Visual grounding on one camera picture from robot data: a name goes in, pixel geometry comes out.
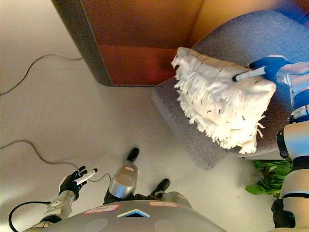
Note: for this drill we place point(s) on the grey fabric armchair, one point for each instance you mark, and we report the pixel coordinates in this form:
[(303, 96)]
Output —
[(200, 135)]

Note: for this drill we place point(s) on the grey robot torso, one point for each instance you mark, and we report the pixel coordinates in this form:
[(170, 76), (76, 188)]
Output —
[(135, 221)]

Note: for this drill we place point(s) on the silver left robot leg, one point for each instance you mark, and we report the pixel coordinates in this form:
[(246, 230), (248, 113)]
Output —
[(123, 180)]

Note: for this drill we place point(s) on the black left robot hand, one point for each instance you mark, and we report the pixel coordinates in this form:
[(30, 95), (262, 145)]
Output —
[(71, 183)]

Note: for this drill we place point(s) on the brown wooden cabinet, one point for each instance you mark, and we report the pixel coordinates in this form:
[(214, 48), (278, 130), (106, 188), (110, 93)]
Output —
[(135, 43)]

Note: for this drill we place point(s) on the black left robot foot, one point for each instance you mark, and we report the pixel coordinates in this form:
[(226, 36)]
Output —
[(133, 154)]

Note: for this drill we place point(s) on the white fringed pillow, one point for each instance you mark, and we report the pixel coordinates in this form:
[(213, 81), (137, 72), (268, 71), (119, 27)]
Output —
[(217, 104)]

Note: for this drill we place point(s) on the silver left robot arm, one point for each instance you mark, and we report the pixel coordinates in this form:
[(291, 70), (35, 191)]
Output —
[(59, 205)]

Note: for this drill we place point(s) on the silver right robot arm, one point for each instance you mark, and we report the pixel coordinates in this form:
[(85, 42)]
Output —
[(295, 140)]

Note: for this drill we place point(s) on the silver right robot leg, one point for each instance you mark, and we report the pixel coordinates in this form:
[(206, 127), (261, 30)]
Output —
[(176, 198)]

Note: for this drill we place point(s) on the black right robot foot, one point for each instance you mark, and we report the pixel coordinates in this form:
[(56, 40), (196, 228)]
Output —
[(161, 186)]

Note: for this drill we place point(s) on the silver robot leg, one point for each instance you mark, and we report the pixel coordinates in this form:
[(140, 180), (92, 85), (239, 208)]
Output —
[(176, 198), (123, 180)]

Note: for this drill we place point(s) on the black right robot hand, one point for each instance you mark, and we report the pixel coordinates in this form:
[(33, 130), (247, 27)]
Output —
[(270, 67)]

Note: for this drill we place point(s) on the green leafy houseplant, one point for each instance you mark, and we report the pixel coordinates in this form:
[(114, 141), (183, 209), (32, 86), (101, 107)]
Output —
[(268, 178)]

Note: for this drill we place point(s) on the black robot foot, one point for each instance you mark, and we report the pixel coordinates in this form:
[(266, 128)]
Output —
[(161, 186), (133, 154)]

